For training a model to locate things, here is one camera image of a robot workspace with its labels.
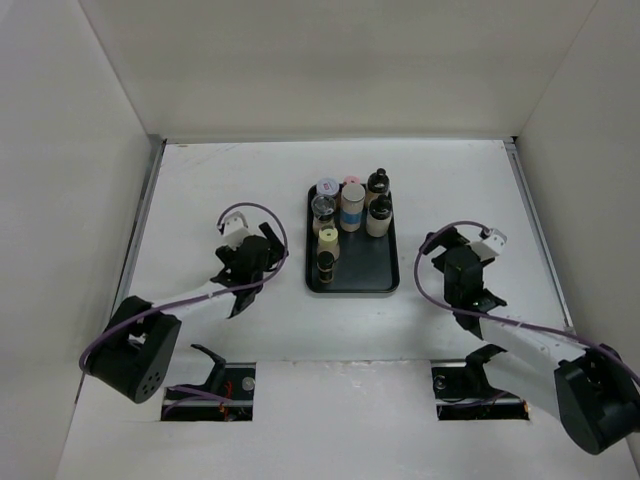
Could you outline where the small dark pepper bottle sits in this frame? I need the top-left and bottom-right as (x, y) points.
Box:
(317, 251), (336, 284)

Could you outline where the yellow cap spice shaker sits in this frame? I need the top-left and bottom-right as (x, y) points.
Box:
(317, 225), (340, 260)

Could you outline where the clear cap salt grinder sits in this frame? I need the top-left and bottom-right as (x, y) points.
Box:
(310, 194), (336, 233)

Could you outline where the black cap white spice bottle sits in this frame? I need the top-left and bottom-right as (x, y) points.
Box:
(366, 195), (393, 238)

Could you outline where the blue label grey cap jar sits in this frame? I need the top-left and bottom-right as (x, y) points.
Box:
(340, 183), (366, 232)

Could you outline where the pink cap spice shaker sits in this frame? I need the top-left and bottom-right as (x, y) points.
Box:
(341, 175), (361, 187)

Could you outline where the black cap brown spice bottle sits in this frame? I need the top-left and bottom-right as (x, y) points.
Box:
(366, 168), (390, 203)

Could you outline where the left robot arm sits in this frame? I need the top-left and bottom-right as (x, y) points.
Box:
(79, 222), (288, 404)

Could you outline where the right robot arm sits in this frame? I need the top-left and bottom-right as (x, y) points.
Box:
(417, 221), (639, 455)

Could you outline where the black rectangular tray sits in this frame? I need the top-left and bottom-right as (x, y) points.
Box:
(304, 185), (400, 294)

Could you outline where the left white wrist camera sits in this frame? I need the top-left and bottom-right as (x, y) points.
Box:
(217, 211), (250, 249)

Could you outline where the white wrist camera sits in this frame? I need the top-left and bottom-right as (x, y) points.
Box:
(217, 211), (250, 249)
(470, 228), (508, 262)

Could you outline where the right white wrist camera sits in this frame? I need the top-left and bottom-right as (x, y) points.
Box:
(470, 228), (508, 262)

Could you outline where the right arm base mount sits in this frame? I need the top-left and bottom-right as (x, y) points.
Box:
(431, 345), (530, 421)

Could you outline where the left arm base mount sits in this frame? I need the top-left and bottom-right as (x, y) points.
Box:
(160, 344), (257, 422)

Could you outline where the left aluminium table rail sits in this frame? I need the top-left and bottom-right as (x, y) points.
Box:
(103, 134), (167, 329)

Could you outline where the aluminium table rail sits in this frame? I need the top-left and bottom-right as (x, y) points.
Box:
(103, 134), (167, 329)
(503, 138), (576, 334)

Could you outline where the right aluminium table rail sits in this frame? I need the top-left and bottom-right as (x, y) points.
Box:
(503, 138), (576, 334)

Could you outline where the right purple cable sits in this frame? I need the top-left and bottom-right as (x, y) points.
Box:
(414, 221), (640, 386)

